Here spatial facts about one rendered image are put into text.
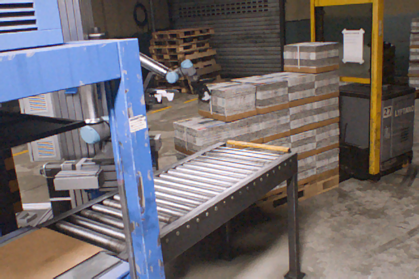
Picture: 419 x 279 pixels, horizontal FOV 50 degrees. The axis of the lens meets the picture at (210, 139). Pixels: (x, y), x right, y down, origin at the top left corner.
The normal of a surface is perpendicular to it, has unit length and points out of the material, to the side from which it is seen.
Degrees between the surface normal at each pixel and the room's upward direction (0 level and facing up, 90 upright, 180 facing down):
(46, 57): 90
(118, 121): 90
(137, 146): 90
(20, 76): 90
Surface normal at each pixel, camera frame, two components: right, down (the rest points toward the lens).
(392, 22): -0.59, 0.25
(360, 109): -0.82, 0.21
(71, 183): -0.05, 0.27
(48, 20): 0.80, 0.11
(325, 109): 0.57, 0.18
